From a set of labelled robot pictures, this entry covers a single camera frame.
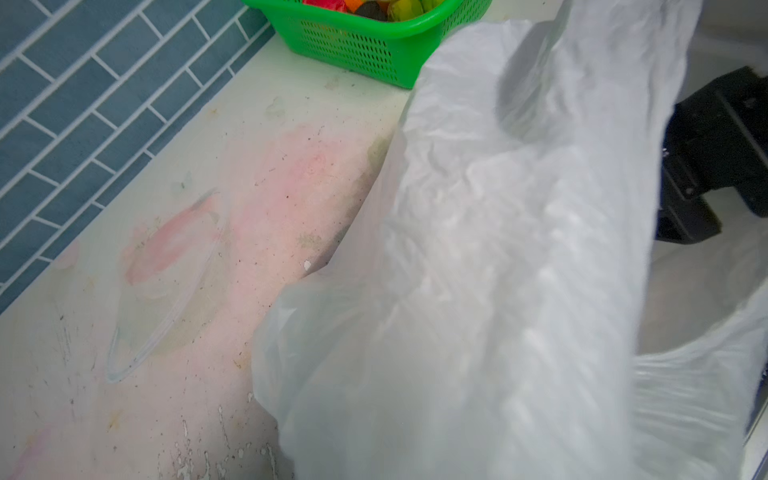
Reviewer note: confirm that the red toy fruit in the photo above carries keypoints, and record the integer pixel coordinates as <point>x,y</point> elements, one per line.
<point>332,5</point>

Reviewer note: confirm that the yellow toy fruit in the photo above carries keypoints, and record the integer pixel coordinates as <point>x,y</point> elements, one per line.
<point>404,10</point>

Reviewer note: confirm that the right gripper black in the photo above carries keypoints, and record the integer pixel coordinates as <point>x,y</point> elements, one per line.
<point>716,138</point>

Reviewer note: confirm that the dark avocado toy fruit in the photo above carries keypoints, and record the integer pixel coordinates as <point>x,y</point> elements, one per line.
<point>372,10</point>

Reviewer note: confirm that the green plastic basket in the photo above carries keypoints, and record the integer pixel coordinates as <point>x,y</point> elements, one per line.
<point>392,52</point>

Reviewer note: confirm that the white plastic bag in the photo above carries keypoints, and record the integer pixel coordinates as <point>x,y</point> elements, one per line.
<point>494,311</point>

